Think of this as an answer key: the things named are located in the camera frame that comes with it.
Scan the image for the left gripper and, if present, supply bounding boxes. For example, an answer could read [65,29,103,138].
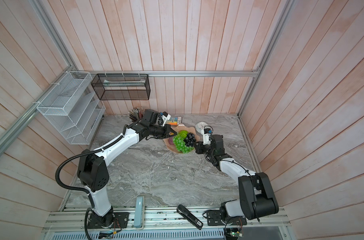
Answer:
[149,123,178,139]

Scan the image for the black grape bunch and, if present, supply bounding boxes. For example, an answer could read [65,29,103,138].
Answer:
[184,133,196,147]

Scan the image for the green grape bunch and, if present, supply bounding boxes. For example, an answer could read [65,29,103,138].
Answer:
[173,134,194,154]

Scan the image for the green bumpy fake fruit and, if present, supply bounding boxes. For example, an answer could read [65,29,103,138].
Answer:
[178,130,188,140]

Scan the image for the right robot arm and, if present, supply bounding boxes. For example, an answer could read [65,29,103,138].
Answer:
[193,135,279,221]

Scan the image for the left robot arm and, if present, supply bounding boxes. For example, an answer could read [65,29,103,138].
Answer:
[77,109,177,217]

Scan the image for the pink scalloped fruit bowl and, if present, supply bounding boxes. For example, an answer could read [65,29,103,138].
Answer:
[164,124,201,154]

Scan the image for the pens in cup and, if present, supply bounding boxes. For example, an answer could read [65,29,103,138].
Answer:
[128,108,144,122]

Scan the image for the pack of coloured markers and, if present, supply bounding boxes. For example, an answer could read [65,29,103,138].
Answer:
[166,116,182,126]

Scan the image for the white round clock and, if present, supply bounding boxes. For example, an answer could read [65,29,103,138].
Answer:
[195,122,208,135]

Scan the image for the black stapler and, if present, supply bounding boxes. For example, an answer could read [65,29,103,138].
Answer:
[177,205,203,230]

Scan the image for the green circuit board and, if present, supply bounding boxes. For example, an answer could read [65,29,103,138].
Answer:
[224,229,243,239]

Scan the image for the light blue flat device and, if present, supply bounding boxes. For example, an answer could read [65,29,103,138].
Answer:
[133,196,145,230]

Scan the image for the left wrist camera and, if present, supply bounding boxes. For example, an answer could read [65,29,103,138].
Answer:
[158,112,171,125]

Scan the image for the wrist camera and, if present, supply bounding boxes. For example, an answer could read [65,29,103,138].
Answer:
[158,112,171,125]
[201,126,213,145]

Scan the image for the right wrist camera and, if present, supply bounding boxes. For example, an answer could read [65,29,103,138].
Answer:
[201,126,213,145]

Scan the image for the black mesh wall basket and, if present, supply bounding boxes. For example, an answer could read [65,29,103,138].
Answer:
[91,73,151,101]

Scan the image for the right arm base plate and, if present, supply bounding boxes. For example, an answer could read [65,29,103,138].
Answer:
[202,210,247,227]

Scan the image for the white mesh wall organizer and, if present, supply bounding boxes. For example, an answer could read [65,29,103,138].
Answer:
[37,72,106,145]

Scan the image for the black corrugated cable hose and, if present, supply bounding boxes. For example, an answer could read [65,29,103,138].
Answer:
[55,124,129,240]

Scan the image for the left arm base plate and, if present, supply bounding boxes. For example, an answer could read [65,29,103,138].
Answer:
[86,212,129,230]

